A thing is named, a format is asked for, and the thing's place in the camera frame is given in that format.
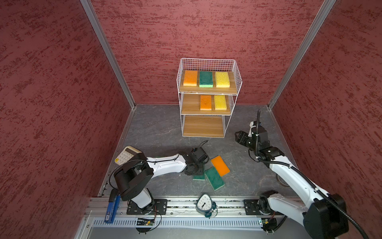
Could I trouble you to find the dark green sponge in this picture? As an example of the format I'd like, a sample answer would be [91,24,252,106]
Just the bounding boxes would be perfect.
[193,175,206,181]
[205,167,225,191]
[199,71,213,88]

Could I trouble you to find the orange sponge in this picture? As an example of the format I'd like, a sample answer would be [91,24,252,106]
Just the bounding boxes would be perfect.
[200,95,212,111]
[183,70,198,87]
[211,156,230,177]

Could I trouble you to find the yellow sponge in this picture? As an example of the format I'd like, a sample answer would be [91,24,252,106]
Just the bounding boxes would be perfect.
[214,95,227,111]
[215,72,230,88]

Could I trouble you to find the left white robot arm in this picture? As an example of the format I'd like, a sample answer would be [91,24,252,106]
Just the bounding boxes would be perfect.
[112,146,210,213]

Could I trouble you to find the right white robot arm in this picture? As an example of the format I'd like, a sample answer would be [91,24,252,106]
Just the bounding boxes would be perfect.
[235,121,349,239]

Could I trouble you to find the bottom wooden shelf board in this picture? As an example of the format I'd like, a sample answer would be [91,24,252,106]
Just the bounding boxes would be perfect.
[182,116,225,138]

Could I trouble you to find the wooden shelf board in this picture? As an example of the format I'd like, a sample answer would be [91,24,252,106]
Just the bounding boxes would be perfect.
[178,70,242,96]
[182,116,225,138]
[180,94,235,116]

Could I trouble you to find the top wooden shelf board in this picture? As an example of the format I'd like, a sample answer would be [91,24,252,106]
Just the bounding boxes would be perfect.
[178,70,242,96]

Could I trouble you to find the middle wooden shelf board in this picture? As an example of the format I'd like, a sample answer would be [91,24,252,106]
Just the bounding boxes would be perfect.
[180,94,235,116]

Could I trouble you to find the white kitchen timer dial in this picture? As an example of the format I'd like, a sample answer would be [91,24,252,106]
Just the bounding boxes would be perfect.
[196,193,218,219]

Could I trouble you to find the brown tape roll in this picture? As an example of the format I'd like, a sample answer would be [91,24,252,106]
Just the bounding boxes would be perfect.
[276,174,289,187]

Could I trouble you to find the beige calculator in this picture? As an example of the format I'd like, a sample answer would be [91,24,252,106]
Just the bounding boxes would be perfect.
[114,146,141,165]

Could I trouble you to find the blue stapler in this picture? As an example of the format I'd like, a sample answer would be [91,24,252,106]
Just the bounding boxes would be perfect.
[104,189,121,224]

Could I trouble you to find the black corrugated cable hose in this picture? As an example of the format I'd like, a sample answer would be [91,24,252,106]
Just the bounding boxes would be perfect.
[255,109,369,239]

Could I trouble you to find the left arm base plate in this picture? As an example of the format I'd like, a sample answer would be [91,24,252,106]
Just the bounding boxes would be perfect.
[126,199,168,215]

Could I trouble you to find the white wire shelf rack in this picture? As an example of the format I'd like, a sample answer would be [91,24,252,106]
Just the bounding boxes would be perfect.
[177,58,242,138]

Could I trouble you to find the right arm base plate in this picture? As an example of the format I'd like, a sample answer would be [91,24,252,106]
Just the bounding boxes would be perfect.
[243,199,265,216]

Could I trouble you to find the aluminium mounting rail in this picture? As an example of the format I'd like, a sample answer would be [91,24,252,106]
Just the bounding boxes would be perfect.
[86,193,313,223]

